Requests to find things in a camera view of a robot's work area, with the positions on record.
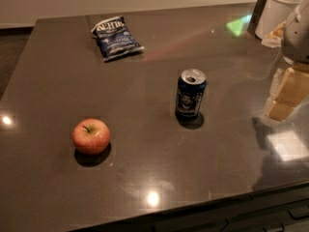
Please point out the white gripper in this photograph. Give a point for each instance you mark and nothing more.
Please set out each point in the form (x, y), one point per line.
(297, 38)

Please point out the blue pepsi can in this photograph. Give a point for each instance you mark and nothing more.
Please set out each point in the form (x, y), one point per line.
(191, 87)

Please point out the blue chip bag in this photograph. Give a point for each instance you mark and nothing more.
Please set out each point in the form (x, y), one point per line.
(114, 38)

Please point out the snack packet by container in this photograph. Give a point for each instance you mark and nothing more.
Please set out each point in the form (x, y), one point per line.
(274, 38)

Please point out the white lidded container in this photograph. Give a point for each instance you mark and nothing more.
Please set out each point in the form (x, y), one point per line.
(273, 13)

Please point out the red apple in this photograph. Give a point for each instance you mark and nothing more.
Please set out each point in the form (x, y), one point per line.
(90, 137)

